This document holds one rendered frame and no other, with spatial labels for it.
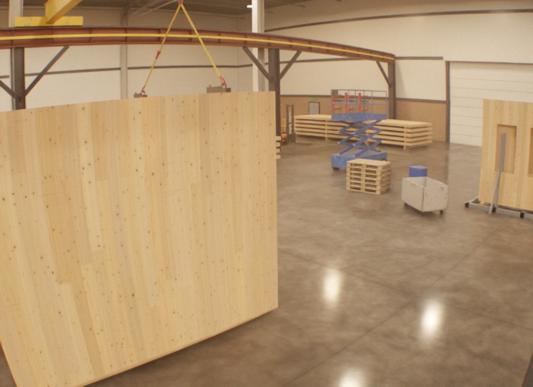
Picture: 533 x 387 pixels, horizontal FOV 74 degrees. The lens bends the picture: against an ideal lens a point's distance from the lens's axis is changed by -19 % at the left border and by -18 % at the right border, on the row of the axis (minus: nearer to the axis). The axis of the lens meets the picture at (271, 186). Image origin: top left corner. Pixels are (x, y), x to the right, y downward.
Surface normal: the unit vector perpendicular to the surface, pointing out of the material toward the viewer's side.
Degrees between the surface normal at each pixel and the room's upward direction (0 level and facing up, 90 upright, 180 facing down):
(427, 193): 90
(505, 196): 90
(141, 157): 90
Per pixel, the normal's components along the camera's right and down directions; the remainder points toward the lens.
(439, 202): 0.17, 0.21
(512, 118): -0.72, 0.16
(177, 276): 0.70, 0.15
